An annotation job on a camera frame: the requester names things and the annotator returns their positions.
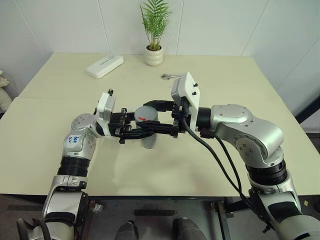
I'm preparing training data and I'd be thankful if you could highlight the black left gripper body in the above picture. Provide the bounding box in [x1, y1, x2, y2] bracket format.
[109, 107, 136, 138]

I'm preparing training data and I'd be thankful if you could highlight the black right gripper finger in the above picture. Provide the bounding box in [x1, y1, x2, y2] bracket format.
[142, 99, 174, 113]
[136, 121, 176, 133]

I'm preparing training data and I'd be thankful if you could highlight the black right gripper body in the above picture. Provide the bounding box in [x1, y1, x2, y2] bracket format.
[171, 98, 192, 138]

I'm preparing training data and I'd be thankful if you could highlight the grey cup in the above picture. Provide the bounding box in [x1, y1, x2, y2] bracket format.
[139, 117, 158, 150]

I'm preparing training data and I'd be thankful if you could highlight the silver metal wrench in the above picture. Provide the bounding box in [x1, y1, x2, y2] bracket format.
[160, 72, 182, 80]

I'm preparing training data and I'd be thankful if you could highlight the white ribbed plant pot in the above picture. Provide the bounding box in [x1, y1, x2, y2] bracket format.
[144, 44, 164, 67]

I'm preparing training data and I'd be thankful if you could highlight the white flat rectangular box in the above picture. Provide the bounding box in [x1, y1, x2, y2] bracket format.
[85, 54, 124, 79]

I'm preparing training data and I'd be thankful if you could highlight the small clear plug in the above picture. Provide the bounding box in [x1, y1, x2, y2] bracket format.
[92, 199, 105, 215]

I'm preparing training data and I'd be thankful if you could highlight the green leafy plant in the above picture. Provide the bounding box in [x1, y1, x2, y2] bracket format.
[139, 0, 173, 51]

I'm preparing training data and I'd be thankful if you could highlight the dark grey rounded foot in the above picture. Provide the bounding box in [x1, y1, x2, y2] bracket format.
[172, 217, 203, 240]
[117, 220, 140, 240]

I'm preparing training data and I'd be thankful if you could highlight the beige crumpled bag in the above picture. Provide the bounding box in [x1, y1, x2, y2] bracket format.
[0, 68, 13, 113]

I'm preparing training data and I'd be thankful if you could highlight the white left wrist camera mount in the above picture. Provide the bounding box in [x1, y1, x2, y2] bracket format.
[96, 91, 118, 138]

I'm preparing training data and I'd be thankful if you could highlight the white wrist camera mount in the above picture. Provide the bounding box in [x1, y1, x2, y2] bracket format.
[96, 91, 118, 138]
[170, 71, 202, 132]

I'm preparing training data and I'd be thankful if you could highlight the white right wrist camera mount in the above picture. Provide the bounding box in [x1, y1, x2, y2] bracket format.
[170, 71, 202, 132]

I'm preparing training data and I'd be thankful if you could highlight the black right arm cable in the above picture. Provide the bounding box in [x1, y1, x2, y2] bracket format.
[178, 106, 272, 227]
[199, 127, 251, 201]

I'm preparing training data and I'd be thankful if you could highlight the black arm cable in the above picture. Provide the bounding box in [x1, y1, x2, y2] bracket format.
[199, 127, 251, 201]
[178, 106, 272, 227]
[16, 216, 51, 240]

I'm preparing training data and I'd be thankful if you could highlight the black table leg frame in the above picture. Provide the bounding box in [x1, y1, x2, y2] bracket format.
[211, 196, 252, 240]

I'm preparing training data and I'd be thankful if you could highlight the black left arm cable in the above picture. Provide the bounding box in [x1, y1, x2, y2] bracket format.
[16, 216, 51, 240]

